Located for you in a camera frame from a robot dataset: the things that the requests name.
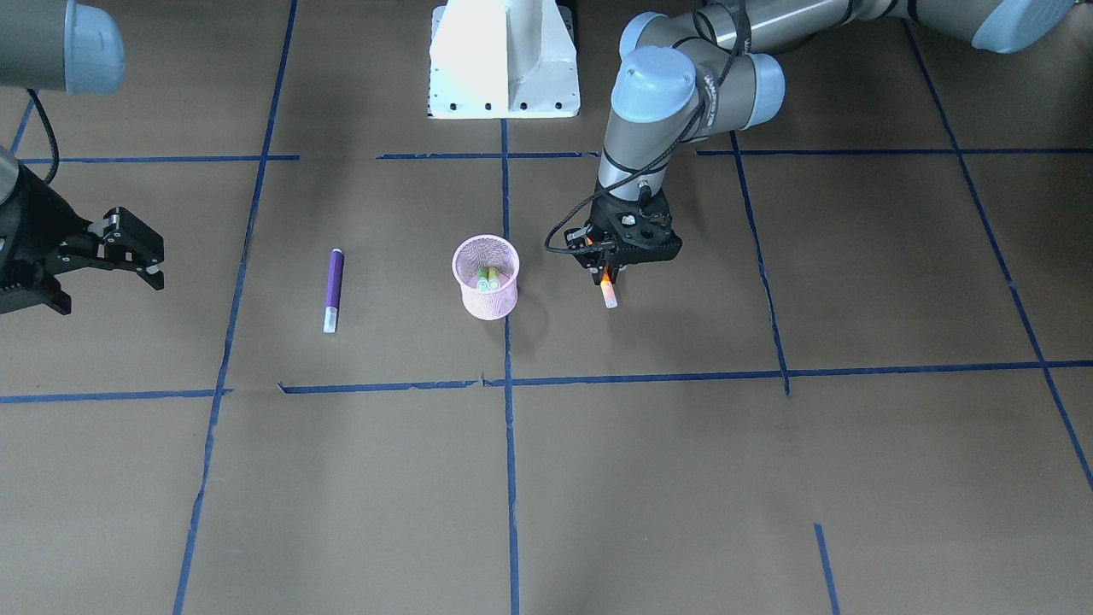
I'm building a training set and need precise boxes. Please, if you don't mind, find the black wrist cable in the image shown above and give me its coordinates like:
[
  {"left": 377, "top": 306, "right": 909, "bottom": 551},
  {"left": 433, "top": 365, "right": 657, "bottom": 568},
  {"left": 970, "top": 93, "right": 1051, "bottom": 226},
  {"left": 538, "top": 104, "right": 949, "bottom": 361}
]
[
  {"left": 26, "top": 88, "right": 61, "bottom": 189},
  {"left": 544, "top": 0, "right": 752, "bottom": 257}
]

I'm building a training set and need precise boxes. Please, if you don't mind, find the purple highlighter pen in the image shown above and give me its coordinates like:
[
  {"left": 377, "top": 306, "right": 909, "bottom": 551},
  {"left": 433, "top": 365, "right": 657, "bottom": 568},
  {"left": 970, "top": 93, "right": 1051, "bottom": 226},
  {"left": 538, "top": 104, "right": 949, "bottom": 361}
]
[{"left": 324, "top": 248, "right": 344, "bottom": 334}]

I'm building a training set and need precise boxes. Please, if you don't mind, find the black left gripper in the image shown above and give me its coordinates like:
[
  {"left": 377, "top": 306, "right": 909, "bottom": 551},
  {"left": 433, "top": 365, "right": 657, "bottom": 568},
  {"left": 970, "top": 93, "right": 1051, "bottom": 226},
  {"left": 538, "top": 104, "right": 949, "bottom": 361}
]
[{"left": 589, "top": 240, "right": 683, "bottom": 285}]

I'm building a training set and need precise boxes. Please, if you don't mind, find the orange highlighter pen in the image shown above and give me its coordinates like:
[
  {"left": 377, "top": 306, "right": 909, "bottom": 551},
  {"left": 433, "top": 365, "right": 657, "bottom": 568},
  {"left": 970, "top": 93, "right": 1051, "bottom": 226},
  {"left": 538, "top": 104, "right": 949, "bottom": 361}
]
[{"left": 599, "top": 267, "right": 618, "bottom": 310}]

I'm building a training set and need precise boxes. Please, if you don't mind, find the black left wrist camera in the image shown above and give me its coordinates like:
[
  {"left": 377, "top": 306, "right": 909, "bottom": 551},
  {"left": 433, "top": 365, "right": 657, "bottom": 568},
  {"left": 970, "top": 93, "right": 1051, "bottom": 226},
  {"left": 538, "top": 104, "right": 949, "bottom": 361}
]
[{"left": 588, "top": 190, "right": 681, "bottom": 249}]

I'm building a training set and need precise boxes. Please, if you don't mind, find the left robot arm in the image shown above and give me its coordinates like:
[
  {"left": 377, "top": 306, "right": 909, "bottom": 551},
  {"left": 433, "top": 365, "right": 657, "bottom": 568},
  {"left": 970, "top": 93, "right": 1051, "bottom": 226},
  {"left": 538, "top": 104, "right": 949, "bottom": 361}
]
[{"left": 562, "top": 1, "right": 1071, "bottom": 285}]

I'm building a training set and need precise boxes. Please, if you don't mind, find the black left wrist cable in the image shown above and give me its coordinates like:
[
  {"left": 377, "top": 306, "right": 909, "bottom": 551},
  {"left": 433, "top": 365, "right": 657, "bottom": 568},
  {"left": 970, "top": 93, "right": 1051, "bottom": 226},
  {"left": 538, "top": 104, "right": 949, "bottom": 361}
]
[{"left": 544, "top": 0, "right": 752, "bottom": 257}]

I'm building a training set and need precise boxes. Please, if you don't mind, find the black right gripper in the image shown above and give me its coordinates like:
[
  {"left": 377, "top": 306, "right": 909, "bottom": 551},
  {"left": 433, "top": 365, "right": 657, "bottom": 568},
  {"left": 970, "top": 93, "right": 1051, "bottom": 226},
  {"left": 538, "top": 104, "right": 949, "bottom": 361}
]
[{"left": 1, "top": 167, "right": 91, "bottom": 315}]

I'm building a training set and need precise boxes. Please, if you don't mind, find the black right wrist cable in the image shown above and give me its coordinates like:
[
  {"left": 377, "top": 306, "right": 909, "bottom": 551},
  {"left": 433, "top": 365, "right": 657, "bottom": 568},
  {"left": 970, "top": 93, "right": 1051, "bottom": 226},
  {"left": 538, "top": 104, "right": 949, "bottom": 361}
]
[{"left": 26, "top": 88, "right": 61, "bottom": 189}]

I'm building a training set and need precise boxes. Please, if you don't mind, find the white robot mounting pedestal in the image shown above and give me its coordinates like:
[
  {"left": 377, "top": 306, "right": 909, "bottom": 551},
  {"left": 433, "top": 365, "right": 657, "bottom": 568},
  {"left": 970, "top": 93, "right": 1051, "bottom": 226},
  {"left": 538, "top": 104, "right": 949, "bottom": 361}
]
[{"left": 427, "top": 1, "right": 581, "bottom": 120}]

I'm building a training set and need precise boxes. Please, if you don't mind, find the pink mesh pen holder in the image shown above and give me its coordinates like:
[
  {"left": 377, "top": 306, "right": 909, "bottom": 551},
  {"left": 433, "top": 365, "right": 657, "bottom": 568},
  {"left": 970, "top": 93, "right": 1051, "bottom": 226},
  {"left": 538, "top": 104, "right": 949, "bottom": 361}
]
[{"left": 453, "top": 234, "right": 520, "bottom": 320}]

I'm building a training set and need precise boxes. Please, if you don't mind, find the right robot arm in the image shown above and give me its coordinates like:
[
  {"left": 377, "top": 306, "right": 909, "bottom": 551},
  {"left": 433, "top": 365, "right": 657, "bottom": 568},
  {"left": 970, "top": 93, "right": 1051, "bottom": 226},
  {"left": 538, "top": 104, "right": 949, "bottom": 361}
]
[{"left": 1, "top": 1, "right": 126, "bottom": 315}]

